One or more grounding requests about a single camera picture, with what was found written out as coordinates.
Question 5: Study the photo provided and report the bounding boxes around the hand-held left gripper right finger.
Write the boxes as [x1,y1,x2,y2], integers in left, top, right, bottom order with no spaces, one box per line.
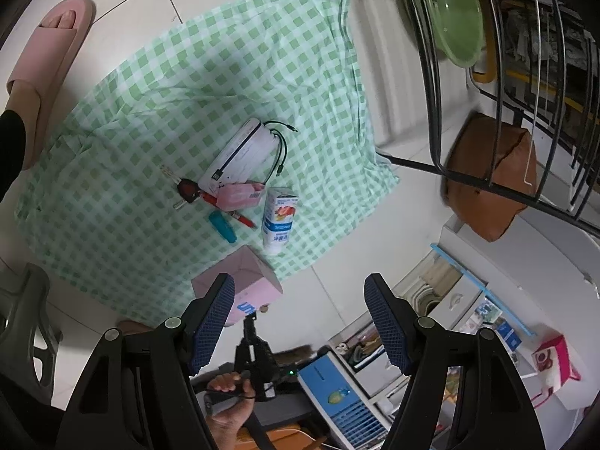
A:
[363,272,547,450]

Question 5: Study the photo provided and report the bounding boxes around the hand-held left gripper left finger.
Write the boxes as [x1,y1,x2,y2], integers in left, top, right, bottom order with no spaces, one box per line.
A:
[56,272,235,450]

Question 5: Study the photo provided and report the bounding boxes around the pink cardboard box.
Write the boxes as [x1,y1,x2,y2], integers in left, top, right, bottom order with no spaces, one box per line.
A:
[190,245,284,327]

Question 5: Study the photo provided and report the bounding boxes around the small teal tube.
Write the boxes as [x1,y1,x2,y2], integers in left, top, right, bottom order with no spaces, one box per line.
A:
[208,211,236,245]

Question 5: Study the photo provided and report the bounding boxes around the red pen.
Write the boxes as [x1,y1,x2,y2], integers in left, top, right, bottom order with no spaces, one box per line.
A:
[201,190,257,230]

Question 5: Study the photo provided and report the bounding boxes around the white yogurt drink bottle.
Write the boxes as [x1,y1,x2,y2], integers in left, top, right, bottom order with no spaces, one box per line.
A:
[261,187,300,257]

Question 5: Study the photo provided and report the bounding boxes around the small pink packet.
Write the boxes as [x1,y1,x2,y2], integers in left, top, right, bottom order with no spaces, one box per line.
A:
[213,180,267,211]

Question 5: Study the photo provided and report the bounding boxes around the keys with black fob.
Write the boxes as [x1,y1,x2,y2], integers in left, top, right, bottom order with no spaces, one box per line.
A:
[159,165,203,210]

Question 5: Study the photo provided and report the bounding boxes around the black charging cable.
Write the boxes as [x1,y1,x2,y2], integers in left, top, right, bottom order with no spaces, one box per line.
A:
[261,121,299,185]

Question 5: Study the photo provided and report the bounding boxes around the white power bank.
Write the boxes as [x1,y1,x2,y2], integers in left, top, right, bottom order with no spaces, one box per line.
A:
[197,117,278,198]

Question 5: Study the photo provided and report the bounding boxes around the person's right hand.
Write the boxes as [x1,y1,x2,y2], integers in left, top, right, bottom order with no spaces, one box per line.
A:
[206,371,257,450]

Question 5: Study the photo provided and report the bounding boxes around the blue and white appliance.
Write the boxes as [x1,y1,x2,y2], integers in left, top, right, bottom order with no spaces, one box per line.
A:
[297,351,393,450]

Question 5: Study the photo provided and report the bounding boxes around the white shelf unit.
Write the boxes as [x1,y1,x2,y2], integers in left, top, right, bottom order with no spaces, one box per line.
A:
[328,211,600,413]

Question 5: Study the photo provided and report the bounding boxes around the pink and white carton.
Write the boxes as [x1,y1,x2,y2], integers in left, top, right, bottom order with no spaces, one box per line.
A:
[532,335,582,395]

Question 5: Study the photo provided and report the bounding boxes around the green checkered cloth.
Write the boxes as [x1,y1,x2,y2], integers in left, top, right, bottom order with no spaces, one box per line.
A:
[14,0,400,324]

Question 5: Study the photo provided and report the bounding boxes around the person's leg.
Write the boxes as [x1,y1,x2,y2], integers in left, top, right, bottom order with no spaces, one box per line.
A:
[0,12,78,202]

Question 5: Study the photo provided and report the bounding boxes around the pink slipper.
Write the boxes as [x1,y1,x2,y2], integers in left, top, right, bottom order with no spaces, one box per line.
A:
[6,0,97,170]

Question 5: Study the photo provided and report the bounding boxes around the green plastic basin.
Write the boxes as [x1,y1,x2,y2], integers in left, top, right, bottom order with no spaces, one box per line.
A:
[402,0,485,70]

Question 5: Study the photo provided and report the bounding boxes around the black wire rack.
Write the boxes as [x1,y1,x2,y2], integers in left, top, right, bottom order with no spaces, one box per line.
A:
[312,0,600,237]

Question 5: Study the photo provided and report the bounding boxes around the yellow metal frame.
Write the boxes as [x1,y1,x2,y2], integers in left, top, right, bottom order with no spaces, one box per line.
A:
[469,9,600,118]

